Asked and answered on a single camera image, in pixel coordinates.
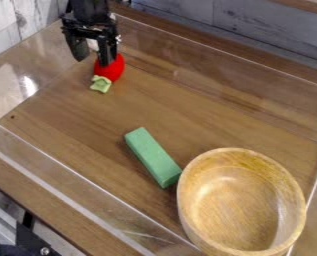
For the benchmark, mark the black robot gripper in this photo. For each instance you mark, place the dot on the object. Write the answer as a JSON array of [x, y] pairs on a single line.
[[88, 21]]

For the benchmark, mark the red plush strawberry toy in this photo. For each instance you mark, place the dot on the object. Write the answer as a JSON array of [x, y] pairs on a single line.
[[107, 75]]

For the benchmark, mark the clear acrylic tray walls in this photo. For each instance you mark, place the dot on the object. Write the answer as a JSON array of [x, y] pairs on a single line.
[[201, 92]]

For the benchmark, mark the green rectangular block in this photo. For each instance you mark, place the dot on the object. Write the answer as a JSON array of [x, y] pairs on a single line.
[[153, 156]]

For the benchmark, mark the wooden bowl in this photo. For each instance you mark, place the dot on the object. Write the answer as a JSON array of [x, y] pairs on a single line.
[[242, 204]]

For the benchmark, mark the black metal table clamp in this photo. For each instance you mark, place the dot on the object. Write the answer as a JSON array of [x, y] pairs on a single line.
[[32, 243]]

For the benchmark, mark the clear acrylic corner bracket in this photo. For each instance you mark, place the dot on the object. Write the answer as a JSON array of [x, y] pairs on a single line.
[[95, 41]]

